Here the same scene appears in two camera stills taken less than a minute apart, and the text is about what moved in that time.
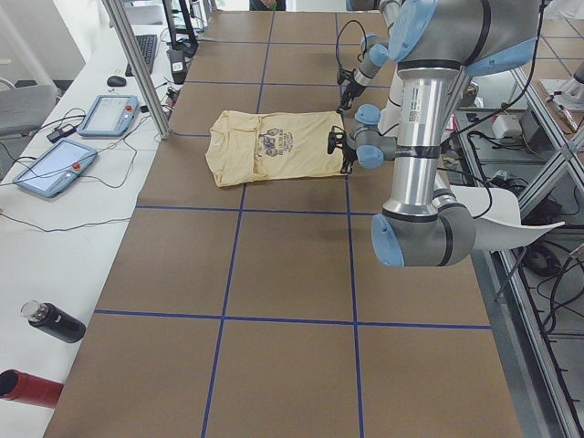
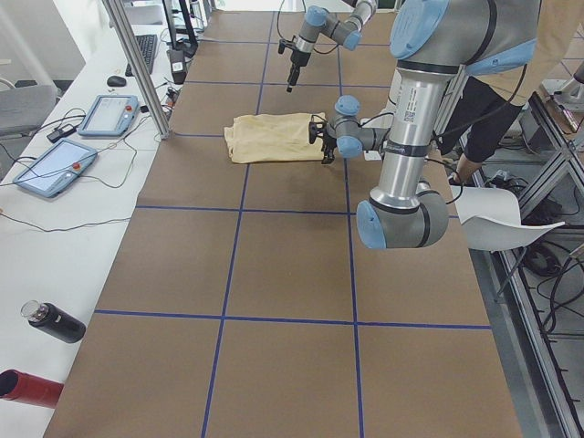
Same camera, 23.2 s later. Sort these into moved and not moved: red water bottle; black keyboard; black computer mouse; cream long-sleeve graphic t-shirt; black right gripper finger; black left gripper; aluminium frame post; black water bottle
Moved: cream long-sleeve graphic t-shirt; black right gripper finger; black left gripper
Not moved: aluminium frame post; black water bottle; red water bottle; black computer mouse; black keyboard
